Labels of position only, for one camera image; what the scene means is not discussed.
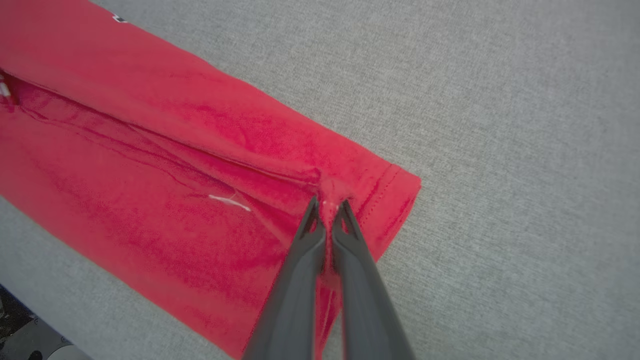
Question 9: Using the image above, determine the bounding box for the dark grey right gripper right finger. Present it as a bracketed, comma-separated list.
[331, 198, 417, 360]

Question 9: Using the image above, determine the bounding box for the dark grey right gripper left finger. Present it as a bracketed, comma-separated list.
[242, 196, 328, 360]

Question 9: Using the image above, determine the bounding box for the red jersey with white sleeves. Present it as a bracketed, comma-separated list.
[0, 0, 423, 360]

